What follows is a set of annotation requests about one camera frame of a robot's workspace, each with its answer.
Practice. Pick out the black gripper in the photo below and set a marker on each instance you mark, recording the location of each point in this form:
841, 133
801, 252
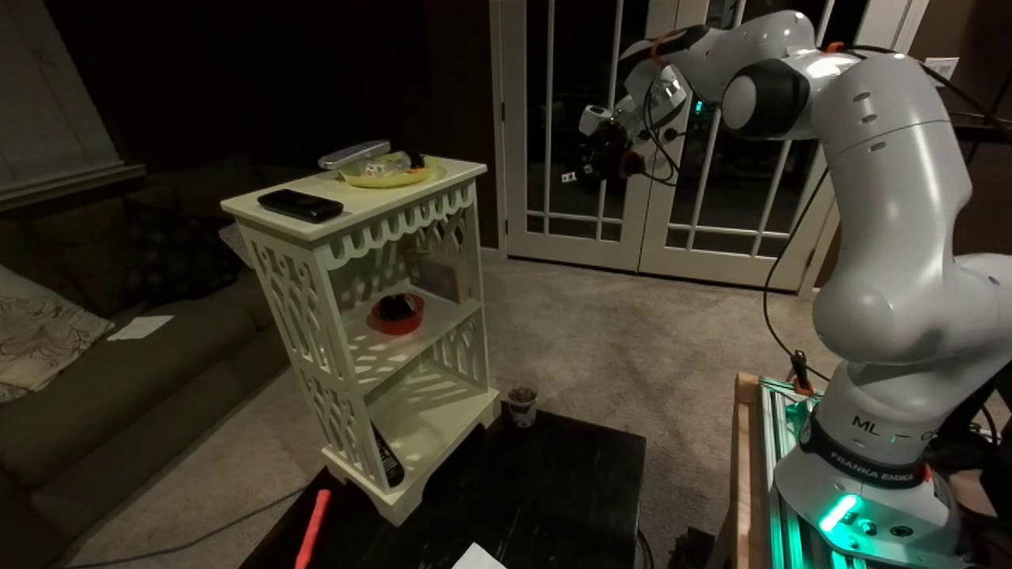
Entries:
619, 148

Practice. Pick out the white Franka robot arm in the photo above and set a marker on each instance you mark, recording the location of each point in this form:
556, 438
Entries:
898, 211

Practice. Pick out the white lattice shelf unit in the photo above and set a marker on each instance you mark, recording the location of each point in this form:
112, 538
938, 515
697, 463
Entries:
400, 197

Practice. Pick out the small black round object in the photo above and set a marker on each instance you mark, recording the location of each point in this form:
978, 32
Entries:
395, 307

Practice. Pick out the white french double door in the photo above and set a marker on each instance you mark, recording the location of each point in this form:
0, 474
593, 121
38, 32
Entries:
513, 160

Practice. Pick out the small paper cup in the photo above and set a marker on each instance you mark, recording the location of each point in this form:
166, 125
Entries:
522, 410

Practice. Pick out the red bowl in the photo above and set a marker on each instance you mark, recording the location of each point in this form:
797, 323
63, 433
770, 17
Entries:
396, 323

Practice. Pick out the black phone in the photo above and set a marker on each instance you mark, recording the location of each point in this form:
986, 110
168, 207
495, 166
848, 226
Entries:
301, 204

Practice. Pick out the black remote control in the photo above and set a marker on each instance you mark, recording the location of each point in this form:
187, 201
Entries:
386, 460

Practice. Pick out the metal mounting rails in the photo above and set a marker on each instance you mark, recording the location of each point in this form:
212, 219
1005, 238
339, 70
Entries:
787, 518

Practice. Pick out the white paper sheet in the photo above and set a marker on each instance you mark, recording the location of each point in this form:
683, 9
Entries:
477, 558
140, 327

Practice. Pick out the red stick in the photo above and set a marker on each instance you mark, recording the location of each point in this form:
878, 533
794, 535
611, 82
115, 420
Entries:
310, 533

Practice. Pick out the grey fabric couch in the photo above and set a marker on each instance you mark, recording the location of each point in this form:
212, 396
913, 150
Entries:
128, 401

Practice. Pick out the patterned cushion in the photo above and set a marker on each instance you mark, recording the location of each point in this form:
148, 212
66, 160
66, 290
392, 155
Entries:
42, 332

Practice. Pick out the white wall plate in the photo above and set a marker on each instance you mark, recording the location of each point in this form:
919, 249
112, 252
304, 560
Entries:
947, 68

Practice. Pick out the wooden base frame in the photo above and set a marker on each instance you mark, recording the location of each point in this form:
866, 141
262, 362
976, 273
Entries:
744, 477

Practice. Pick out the black camera stand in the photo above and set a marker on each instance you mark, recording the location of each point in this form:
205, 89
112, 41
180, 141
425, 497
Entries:
986, 127

